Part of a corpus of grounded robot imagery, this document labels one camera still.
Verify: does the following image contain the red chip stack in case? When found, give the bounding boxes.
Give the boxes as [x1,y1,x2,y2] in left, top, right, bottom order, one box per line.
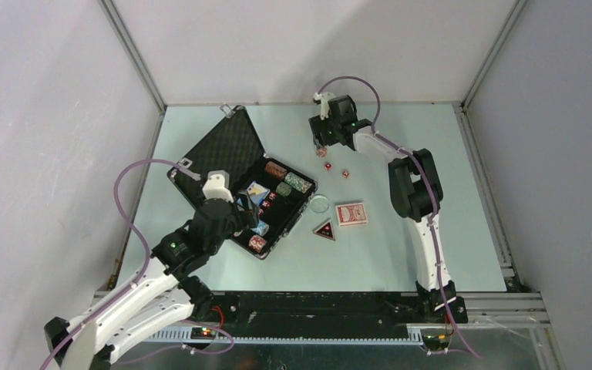
[248,235,267,254]

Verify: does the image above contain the brown chip stack in case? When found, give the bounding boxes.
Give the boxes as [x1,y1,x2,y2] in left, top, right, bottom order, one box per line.
[264,161,288,180]

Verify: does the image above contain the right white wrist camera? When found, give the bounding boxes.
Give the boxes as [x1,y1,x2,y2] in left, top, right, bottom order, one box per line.
[313,92,336,120]

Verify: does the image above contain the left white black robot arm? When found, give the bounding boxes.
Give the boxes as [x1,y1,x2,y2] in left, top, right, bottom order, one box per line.
[42,190,258,369]

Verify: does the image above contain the blue playing card deck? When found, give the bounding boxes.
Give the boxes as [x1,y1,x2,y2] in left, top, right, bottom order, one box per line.
[246,181,271,207]

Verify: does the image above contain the light blue chip stack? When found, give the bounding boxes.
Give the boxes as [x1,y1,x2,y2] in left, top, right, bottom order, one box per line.
[253,220,270,237]

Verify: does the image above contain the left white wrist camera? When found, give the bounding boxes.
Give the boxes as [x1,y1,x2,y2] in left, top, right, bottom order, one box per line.
[202,170,234,203]

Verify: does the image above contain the green white chip stack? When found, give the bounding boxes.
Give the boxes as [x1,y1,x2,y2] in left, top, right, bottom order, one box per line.
[284,172,312,193]

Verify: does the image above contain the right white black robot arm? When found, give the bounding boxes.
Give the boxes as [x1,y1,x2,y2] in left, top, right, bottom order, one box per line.
[309,92,464,326]

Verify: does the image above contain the red dice in case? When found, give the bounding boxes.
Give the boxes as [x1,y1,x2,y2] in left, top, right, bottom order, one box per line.
[259,192,277,209]

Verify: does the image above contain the red white chip stack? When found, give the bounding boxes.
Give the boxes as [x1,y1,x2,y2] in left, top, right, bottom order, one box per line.
[316,147,327,158]

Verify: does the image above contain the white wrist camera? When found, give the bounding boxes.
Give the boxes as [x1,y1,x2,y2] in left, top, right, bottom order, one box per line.
[202,170,234,203]
[313,92,336,120]

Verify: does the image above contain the black aluminium poker case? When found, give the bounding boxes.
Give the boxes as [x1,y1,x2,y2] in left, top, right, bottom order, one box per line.
[179,106,318,260]

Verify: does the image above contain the black triangular all-in button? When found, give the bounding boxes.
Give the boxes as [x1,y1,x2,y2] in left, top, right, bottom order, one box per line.
[313,219,336,241]

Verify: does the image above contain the clear round dealer button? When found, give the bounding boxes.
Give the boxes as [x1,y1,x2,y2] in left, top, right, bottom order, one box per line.
[308,194,330,214]

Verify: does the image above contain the red playing card deck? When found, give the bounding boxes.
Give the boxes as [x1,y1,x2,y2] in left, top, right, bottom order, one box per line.
[335,202,368,227]

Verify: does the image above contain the green chip stack in case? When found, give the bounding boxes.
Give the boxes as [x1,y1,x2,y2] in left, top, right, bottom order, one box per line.
[275,182,293,197]

